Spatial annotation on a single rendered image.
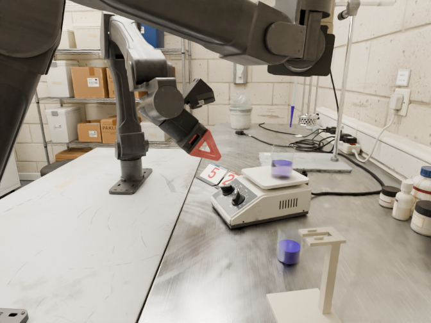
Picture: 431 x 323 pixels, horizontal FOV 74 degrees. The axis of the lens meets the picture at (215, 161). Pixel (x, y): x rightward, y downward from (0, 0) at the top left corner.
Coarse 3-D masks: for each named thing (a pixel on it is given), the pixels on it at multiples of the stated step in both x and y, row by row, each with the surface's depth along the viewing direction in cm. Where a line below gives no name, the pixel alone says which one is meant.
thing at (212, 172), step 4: (208, 168) 90; (212, 168) 89; (216, 168) 88; (204, 172) 90; (208, 172) 89; (212, 172) 88; (216, 172) 87; (220, 172) 86; (224, 172) 84; (208, 176) 87; (212, 176) 86; (216, 176) 85; (220, 176) 84; (216, 180) 84
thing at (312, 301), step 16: (320, 240) 33; (336, 240) 33; (336, 256) 35; (272, 304) 39; (288, 304) 39; (304, 304) 39; (320, 304) 38; (288, 320) 37; (304, 320) 37; (320, 320) 37; (336, 320) 37
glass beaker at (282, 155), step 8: (272, 144) 63; (280, 144) 66; (272, 152) 63; (280, 152) 61; (288, 152) 61; (272, 160) 63; (280, 160) 62; (288, 160) 62; (272, 168) 64; (280, 168) 62; (288, 168) 62; (272, 176) 64; (280, 176) 63; (288, 176) 63
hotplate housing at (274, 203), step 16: (240, 176) 71; (256, 192) 62; (272, 192) 61; (288, 192) 62; (304, 192) 63; (256, 208) 60; (272, 208) 61; (288, 208) 63; (304, 208) 65; (240, 224) 60
